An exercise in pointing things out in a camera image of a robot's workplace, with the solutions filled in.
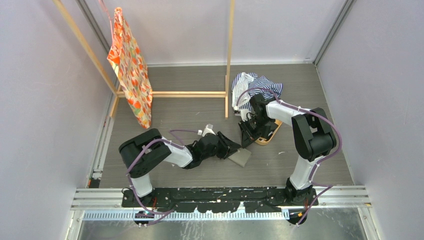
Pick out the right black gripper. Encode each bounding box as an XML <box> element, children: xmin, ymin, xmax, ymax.
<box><xmin>238</xmin><ymin>115</ymin><xmax>272</xmax><ymax>149</ymax></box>

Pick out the clear grey card holder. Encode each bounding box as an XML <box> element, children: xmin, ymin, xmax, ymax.
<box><xmin>228</xmin><ymin>148</ymin><xmax>252</xmax><ymax>168</ymax></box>

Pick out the yellow oval tray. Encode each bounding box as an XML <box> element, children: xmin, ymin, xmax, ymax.
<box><xmin>255</xmin><ymin>119</ymin><xmax>283</xmax><ymax>146</ymax></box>

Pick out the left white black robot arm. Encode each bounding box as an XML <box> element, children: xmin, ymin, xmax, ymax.
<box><xmin>118</xmin><ymin>128</ymin><xmax>242</xmax><ymax>207</ymax></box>

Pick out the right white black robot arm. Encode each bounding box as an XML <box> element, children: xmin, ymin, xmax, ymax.
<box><xmin>238</xmin><ymin>94</ymin><xmax>337</xmax><ymax>205</ymax></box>

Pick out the blue white striped cloth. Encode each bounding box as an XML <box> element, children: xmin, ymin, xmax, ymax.
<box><xmin>231</xmin><ymin>72</ymin><xmax>283</xmax><ymax>111</ymax></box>

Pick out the orange floral cloth bag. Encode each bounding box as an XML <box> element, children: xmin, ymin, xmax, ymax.
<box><xmin>107</xmin><ymin>7</ymin><xmax>153</xmax><ymax>129</ymax></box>

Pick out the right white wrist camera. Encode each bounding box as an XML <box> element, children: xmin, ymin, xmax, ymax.
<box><xmin>234</xmin><ymin>108</ymin><xmax>251</xmax><ymax>122</ymax></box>

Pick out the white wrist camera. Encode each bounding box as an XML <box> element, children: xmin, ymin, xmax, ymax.
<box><xmin>234</xmin><ymin>108</ymin><xmax>251</xmax><ymax>122</ymax></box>
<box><xmin>197</xmin><ymin>124</ymin><xmax>216</xmax><ymax>137</ymax></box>

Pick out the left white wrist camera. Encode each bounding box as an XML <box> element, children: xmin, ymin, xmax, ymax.
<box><xmin>197</xmin><ymin>124</ymin><xmax>216</xmax><ymax>137</ymax></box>

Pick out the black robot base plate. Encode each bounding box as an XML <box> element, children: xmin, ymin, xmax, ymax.
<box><xmin>121</xmin><ymin>186</ymin><xmax>318</xmax><ymax>214</ymax></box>

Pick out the wooden rack frame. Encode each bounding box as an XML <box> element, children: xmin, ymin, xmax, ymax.
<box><xmin>53</xmin><ymin>0</ymin><xmax>236</xmax><ymax>119</ymax></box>

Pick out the aluminium rail frame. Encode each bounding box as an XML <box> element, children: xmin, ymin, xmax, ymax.
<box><xmin>65</xmin><ymin>185</ymin><xmax>381</xmax><ymax>240</ymax></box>

